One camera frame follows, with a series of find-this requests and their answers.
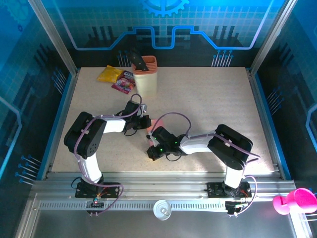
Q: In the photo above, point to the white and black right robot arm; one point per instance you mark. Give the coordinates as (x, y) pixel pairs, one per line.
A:
(195, 145)

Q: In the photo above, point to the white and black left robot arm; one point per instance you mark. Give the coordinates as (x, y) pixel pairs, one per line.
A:
(90, 168)

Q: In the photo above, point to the purple snack bag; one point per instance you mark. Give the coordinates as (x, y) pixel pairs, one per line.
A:
(123, 84)

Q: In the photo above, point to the cream knife block orange top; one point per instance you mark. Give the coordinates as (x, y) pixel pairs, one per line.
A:
(147, 81)

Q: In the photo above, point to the yellow snack bag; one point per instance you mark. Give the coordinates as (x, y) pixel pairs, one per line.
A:
(109, 74)

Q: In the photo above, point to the white round lid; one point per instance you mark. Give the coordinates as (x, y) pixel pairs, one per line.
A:
(162, 210)

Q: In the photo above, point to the small black controller board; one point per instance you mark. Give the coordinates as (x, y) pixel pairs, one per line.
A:
(231, 206)
(99, 204)

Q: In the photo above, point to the magenta plastic stand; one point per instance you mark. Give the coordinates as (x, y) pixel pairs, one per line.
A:
(301, 199)

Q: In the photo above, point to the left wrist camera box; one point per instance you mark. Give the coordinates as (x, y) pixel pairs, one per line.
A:
(144, 109)

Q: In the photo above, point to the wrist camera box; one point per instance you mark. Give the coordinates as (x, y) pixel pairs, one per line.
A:
(152, 141)
(144, 109)

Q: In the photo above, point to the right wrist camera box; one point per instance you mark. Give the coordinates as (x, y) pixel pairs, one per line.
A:
(152, 141)

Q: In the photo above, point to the aluminium front frame rail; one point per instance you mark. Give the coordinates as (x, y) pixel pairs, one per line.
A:
(161, 188)

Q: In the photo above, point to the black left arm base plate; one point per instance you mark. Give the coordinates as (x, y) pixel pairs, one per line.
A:
(114, 189)

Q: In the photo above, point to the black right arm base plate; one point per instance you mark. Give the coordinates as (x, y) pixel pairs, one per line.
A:
(213, 189)

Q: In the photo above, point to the aluminium side rail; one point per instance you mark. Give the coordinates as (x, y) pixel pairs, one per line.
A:
(258, 99)
(60, 124)

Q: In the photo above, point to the aluminium frame post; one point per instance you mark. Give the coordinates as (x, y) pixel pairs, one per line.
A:
(53, 37)
(273, 34)

